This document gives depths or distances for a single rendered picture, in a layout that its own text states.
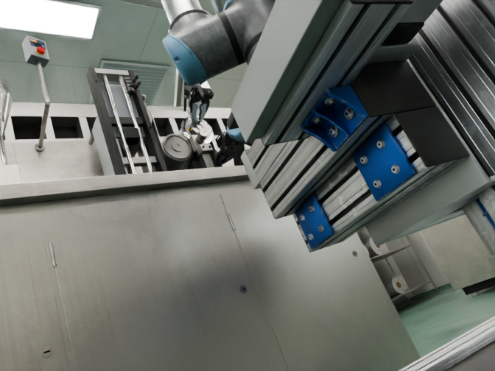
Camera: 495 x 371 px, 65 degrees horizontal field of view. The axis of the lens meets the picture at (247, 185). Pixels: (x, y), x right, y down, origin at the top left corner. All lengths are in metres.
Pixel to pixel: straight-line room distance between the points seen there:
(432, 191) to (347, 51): 0.29
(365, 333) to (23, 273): 0.97
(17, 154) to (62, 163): 0.17
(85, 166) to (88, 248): 0.86
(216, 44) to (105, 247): 0.54
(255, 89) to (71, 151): 1.38
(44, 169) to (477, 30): 1.56
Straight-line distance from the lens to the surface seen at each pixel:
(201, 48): 0.85
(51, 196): 1.04
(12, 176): 1.46
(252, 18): 0.86
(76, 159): 1.84
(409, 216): 0.73
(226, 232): 1.16
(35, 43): 1.79
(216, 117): 2.30
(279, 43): 0.50
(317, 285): 1.27
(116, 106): 1.49
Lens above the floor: 0.39
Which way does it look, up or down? 20 degrees up
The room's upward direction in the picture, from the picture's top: 23 degrees counter-clockwise
